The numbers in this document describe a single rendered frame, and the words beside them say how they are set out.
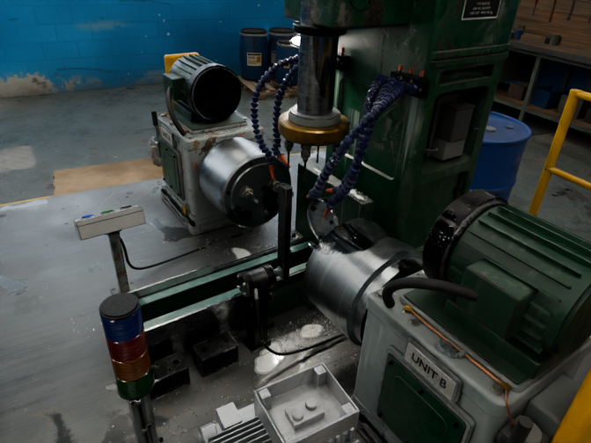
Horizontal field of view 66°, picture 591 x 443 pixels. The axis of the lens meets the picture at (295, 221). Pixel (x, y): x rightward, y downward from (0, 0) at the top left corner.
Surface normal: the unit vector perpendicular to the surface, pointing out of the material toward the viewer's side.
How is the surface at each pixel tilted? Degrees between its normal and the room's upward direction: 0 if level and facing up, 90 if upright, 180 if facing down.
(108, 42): 90
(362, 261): 32
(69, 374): 0
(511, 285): 0
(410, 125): 90
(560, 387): 0
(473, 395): 90
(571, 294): 50
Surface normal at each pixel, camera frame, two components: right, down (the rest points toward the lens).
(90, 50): 0.47, 0.47
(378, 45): -0.83, 0.26
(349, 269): -0.58, -0.40
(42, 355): 0.04, -0.86
